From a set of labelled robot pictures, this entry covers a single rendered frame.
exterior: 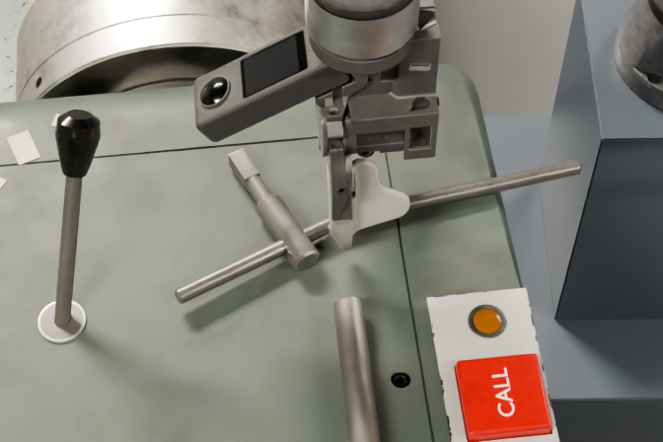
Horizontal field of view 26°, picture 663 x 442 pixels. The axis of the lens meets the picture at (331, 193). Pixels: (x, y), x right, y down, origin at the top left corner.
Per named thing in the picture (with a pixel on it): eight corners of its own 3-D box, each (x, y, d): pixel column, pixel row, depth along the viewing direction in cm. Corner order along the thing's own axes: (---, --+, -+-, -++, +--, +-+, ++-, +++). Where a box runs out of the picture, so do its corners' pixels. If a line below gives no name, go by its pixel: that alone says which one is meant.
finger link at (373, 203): (412, 265, 108) (411, 164, 102) (334, 273, 107) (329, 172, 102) (406, 241, 110) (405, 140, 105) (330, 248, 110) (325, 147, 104)
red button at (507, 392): (550, 438, 103) (553, 426, 101) (467, 447, 102) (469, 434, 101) (534, 364, 106) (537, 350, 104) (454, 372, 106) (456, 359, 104)
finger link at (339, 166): (355, 231, 103) (351, 127, 98) (333, 233, 103) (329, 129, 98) (347, 193, 107) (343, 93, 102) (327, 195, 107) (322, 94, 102)
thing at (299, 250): (223, 169, 115) (295, 275, 109) (222, 153, 113) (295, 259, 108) (248, 158, 116) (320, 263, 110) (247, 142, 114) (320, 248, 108)
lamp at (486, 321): (502, 335, 107) (503, 331, 106) (475, 338, 107) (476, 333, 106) (497, 312, 108) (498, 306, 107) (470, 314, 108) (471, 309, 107)
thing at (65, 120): (108, 182, 102) (99, 142, 98) (61, 185, 102) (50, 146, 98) (107, 136, 104) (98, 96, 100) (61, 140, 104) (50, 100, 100)
